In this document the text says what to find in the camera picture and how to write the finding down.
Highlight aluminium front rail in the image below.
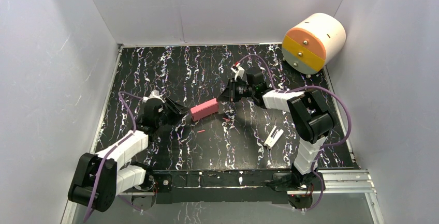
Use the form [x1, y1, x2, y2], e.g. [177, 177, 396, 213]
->
[68, 169, 376, 197]

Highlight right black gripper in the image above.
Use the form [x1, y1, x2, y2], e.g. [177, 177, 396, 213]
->
[216, 78, 255, 102]

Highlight pink paper box sheet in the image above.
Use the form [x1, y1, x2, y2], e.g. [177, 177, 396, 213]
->
[190, 98, 218, 122]

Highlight small white plastic clip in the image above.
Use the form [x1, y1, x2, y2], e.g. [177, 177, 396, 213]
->
[263, 126, 284, 149]

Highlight purple cable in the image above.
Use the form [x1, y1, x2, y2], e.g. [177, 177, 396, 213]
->
[83, 91, 145, 223]
[237, 54, 353, 212]

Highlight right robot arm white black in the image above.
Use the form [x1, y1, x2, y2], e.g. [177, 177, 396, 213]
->
[217, 67, 336, 190]

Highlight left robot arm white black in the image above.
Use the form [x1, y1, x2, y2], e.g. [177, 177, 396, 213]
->
[67, 95, 189, 214]

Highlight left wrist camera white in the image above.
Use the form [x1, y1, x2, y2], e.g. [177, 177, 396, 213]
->
[143, 90, 164, 102]

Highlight round drawer cabinet toy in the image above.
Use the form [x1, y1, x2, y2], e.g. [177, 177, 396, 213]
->
[282, 13, 346, 75]

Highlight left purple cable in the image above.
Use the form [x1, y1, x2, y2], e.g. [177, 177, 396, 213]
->
[83, 91, 145, 223]

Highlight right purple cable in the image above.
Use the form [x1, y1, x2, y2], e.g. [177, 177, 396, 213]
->
[237, 54, 353, 212]

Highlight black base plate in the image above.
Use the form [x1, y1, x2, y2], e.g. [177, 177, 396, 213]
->
[121, 170, 313, 205]

